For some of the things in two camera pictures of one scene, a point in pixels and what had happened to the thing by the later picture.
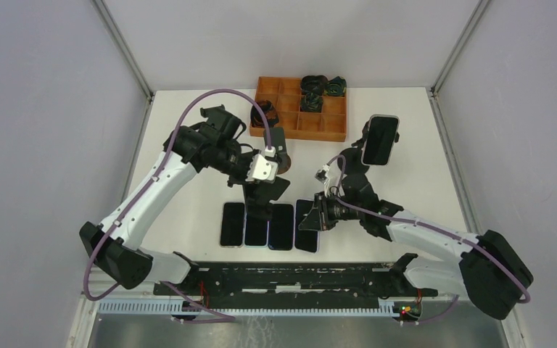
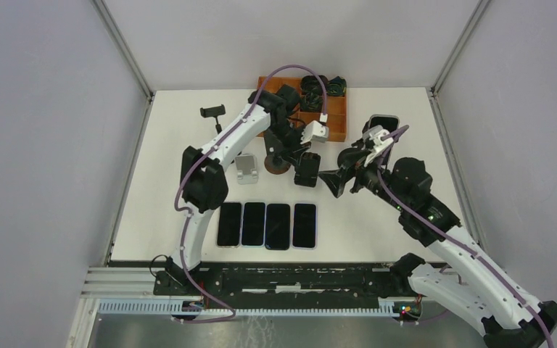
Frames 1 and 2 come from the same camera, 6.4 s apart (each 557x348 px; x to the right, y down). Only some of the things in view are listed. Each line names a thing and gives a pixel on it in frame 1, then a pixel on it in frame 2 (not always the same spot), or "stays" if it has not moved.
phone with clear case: x=233 y=225 stays
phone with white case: x=305 y=241 stays
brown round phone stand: x=278 y=143 stays
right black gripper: x=318 y=218 → x=336 y=177
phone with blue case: x=256 y=232 stays
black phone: x=281 y=230 stays
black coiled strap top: x=313 y=84 stays
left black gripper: x=241 y=180 → x=289 y=152
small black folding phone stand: x=258 y=194 → x=307 y=170
